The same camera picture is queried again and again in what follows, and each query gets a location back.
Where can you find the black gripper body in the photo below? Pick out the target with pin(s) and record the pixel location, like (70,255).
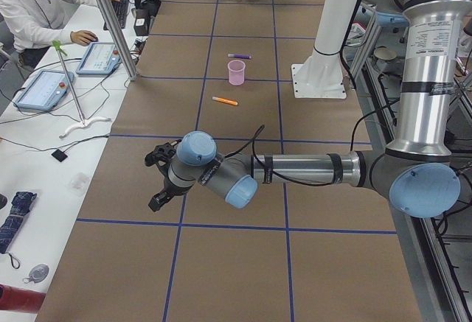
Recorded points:
(167,188)

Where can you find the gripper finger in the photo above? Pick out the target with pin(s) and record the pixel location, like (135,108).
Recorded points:
(160,199)

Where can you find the purple marker pen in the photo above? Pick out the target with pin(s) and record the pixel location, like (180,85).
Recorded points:
(240,56)

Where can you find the orange marker pen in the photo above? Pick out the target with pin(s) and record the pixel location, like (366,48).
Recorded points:
(225,101)

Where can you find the pink mesh pen holder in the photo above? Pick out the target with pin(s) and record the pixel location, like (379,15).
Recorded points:
(236,72)

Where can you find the clear plastic lid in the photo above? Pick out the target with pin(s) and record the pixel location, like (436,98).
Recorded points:
(79,184)

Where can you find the small black square device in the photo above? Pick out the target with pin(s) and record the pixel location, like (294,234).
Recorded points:
(59,155)

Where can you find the black cardboard box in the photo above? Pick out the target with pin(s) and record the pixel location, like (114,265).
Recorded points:
(141,24)

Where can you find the black keyboard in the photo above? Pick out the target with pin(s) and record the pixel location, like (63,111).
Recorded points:
(121,11)

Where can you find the far teach pendant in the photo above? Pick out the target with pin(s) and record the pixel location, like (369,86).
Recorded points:
(100,59)

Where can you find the teach pendant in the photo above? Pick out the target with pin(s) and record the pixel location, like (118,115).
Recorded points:
(45,91)
(100,59)

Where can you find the folded blue umbrella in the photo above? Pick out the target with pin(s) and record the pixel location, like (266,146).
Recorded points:
(20,207)

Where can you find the near teach pendant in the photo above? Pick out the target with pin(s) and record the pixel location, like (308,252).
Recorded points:
(45,91)

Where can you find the red cylinder bottle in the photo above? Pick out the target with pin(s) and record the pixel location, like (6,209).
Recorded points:
(20,300)

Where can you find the person in white hoodie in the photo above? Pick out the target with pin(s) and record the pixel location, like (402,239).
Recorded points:
(36,24)

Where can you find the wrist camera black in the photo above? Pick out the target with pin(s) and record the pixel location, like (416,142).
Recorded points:
(162,155)

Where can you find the white camera stand column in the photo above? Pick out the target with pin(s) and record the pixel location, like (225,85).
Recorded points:
(321,75)

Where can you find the grey round keychain pouch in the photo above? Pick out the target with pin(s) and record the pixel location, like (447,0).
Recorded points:
(37,274)

